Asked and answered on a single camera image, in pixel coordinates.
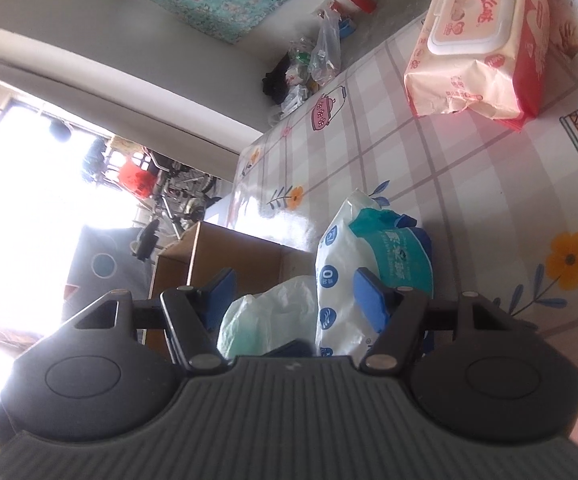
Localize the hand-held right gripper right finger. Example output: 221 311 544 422
353 267 540 374

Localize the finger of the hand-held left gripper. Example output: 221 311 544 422
268 339 314 359

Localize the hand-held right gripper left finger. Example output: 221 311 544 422
72 267 238 374

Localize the white plastic bag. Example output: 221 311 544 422
217 276 320 360

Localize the brown cardboard box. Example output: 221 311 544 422
145 220 322 361

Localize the blue white cotton pad packet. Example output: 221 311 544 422
314 189 436 361

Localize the wheelchair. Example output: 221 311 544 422
132 147 222 233

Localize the blue quilt with circles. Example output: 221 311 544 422
63 224 159 312

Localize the plaid floral tablecloth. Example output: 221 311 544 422
225 25 578 361

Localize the clear plastic bag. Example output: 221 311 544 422
308 9 344 87

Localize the pink wet wipes pack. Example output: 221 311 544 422
403 0 554 132

